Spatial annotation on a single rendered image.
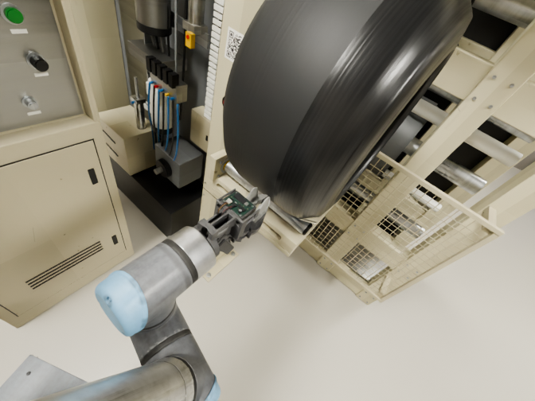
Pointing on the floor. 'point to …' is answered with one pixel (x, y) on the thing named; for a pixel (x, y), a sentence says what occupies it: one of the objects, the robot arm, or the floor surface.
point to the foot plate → (220, 265)
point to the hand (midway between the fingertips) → (264, 200)
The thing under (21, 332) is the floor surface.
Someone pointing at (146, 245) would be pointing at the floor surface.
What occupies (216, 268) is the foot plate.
